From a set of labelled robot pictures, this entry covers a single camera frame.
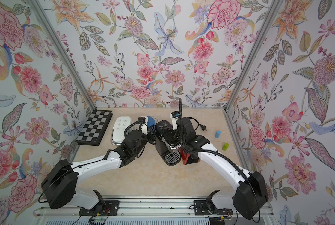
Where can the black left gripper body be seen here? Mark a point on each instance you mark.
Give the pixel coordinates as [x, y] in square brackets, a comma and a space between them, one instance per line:
[149, 137]

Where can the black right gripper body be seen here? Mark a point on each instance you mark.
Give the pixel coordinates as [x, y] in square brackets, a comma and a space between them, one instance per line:
[183, 131]

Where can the black coffee machine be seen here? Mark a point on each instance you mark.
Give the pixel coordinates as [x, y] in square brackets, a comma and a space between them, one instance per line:
[169, 154]

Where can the blue microfiber cloth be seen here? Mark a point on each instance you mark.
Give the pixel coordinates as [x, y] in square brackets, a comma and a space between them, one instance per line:
[151, 122]

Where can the red coffee machine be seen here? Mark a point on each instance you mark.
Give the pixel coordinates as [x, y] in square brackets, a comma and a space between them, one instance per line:
[188, 158]

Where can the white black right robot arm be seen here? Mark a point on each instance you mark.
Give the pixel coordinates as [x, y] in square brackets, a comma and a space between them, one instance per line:
[250, 188]

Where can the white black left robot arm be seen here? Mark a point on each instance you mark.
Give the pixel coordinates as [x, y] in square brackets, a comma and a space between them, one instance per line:
[60, 185]

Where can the white coffee machine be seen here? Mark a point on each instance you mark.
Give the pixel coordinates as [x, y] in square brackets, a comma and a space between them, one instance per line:
[120, 125]

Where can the blue cylinder block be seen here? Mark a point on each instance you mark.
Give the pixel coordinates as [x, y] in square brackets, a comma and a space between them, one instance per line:
[217, 134]

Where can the green cylinder block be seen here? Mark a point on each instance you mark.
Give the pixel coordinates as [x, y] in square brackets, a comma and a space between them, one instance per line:
[225, 146]

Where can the black white chessboard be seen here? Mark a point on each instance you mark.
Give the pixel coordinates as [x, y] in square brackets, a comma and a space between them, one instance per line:
[95, 127]

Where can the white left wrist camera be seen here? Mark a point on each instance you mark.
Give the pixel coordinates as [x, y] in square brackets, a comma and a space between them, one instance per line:
[143, 125]

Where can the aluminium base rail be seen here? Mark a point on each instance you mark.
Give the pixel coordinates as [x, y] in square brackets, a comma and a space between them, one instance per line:
[149, 211]

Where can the aluminium frame post right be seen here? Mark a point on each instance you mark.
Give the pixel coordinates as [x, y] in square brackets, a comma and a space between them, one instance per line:
[237, 82]

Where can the aluminium frame post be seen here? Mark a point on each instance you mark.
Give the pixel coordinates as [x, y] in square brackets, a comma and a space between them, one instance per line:
[51, 33]
[237, 82]

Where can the aluminium frame post left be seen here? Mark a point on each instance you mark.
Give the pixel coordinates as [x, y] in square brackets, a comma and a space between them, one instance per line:
[51, 33]

